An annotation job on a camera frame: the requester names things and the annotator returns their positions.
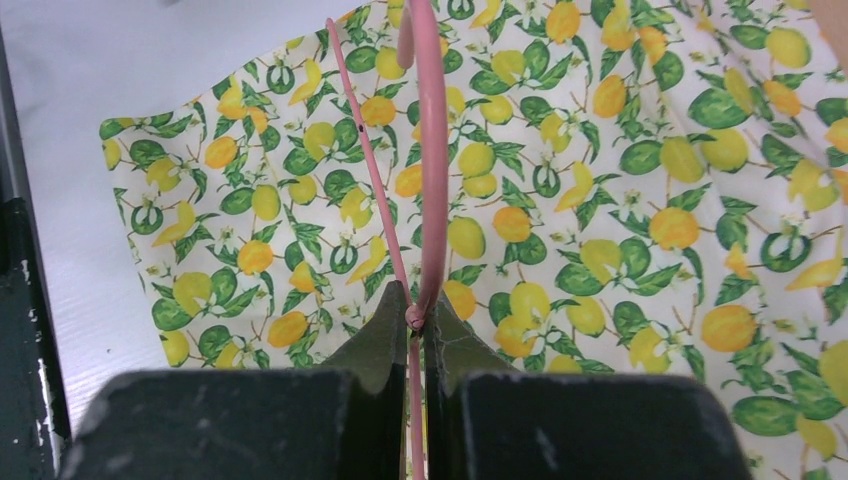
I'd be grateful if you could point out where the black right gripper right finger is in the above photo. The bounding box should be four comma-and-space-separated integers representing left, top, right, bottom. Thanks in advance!
423, 297, 751, 479

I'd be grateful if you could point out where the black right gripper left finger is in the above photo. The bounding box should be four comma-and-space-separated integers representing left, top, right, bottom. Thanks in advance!
60, 281, 407, 479

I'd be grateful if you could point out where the lemon print skirt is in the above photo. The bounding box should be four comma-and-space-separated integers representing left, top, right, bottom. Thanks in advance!
99, 1, 847, 479

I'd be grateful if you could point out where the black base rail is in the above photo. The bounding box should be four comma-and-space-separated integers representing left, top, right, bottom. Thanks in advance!
1, 53, 71, 479

